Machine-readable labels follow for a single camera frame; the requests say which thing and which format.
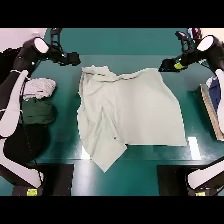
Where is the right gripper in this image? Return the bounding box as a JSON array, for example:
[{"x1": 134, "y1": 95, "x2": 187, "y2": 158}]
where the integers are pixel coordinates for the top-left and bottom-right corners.
[{"x1": 158, "y1": 56, "x2": 188, "y2": 73}]

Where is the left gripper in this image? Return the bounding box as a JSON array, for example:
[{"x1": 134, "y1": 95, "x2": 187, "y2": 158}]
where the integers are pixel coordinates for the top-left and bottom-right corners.
[{"x1": 59, "y1": 50, "x2": 82, "y2": 67}]

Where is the pale green T-shirt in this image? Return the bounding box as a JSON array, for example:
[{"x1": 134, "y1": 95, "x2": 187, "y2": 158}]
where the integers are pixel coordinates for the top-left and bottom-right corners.
[{"x1": 76, "y1": 65, "x2": 188, "y2": 174}]

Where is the white garment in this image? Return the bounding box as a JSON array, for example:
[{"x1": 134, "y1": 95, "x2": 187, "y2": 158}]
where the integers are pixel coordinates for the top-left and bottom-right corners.
[{"x1": 22, "y1": 77, "x2": 58, "y2": 101}]

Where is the blue garment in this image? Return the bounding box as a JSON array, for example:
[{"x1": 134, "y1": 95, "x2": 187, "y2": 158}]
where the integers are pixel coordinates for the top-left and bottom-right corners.
[{"x1": 208, "y1": 76, "x2": 223, "y2": 112}]

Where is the dark green garment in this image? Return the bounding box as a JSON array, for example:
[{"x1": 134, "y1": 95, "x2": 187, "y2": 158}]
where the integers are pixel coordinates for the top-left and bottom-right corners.
[{"x1": 20, "y1": 98, "x2": 57, "y2": 126}]

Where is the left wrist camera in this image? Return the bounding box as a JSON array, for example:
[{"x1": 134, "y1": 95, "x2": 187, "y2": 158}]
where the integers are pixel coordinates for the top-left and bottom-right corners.
[{"x1": 49, "y1": 27, "x2": 65, "y2": 52}]

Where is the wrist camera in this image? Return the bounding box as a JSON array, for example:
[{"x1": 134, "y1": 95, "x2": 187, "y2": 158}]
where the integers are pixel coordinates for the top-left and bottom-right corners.
[
  {"x1": 174, "y1": 30, "x2": 195, "y2": 52},
  {"x1": 49, "y1": 27, "x2": 65, "y2": 52}
]

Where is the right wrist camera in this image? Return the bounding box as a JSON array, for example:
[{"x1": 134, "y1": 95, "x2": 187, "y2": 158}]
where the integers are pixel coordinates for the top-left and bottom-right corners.
[{"x1": 174, "y1": 30, "x2": 195, "y2": 52}]

